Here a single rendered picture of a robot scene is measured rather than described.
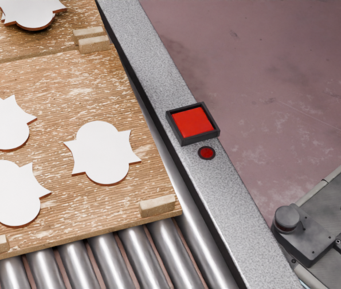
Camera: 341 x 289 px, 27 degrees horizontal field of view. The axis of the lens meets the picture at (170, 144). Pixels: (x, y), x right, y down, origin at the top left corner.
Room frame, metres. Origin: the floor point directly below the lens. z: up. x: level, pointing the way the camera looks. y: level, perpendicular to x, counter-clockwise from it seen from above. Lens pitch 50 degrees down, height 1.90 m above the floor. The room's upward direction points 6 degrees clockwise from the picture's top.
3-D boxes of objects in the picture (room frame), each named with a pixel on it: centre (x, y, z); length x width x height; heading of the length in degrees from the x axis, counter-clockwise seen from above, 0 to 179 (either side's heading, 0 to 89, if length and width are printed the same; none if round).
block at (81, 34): (1.04, 0.18, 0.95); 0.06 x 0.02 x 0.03; 112
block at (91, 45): (1.02, 0.16, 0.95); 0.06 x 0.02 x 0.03; 113
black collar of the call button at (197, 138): (0.86, -0.04, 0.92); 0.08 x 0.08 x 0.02; 27
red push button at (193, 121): (0.86, -0.04, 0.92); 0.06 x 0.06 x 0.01; 27
